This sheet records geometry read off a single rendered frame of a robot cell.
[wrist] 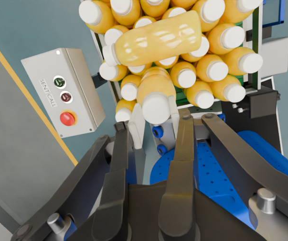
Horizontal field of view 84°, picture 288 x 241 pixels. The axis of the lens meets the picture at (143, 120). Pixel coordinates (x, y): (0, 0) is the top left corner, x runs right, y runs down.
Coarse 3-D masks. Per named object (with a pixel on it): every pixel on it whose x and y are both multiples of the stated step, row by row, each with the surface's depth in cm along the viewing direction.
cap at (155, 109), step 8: (152, 96) 21; (160, 96) 21; (144, 104) 21; (152, 104) 21; (160, 104) 21; (168, 104) 21; (144, 112) 21; (152, 112) 21; (160, 112) 21; (168, 112) 21; (152, 120) 22; (160, 120) 22
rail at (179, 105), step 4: (248, 88) 47; (252, 88) 47; (248, 92) 45; (252, 92) 45; (216, 100) 47; (176, 104) 51; (180, 104) 50; (184, 104) 49; (188, 104) 48; (180, 108) 49
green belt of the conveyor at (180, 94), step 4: (140, 4) 46; (168, 8) 45; (236, 24) 46; (240, 24) 46; (104, 36) 50; (240, 44) 48; (184, 60) 51; (152, 64) 52; (236, 76) 51; (240, 76) 51; (120, 80) 55; (240, 80) 52; (120, 84) 55; (176, 88) 54; (180, 88) 54; (176, 92) 55; (180, 92) 55; (176, 96) 55; (180, 96) 55; (184, 96) 55; (176, 100) 56; (180, 100) 56; (184, 100) 56
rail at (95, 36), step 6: (84, 0) 40; (90, 30) 42; (96, 36) 44; (96, 42) 43; (96, 48) 44; (102, 48) 46; (102, 54) 45; (102, 60) 45; (108, 84) 48; (114, 90) 49; (114, 96) 49
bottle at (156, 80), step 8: (144, 72) 35; (152, 72) 29; (160, 72) 29; (144, 80) 26; (152, 80) 24; (160, 80) 24; (168, 80) 25; (144, 88) 24; (152, 88) 23; (160, 88) 23; (168, 88) 23; (136, 96) 26; (144, 96) 23; (168, 96) 23
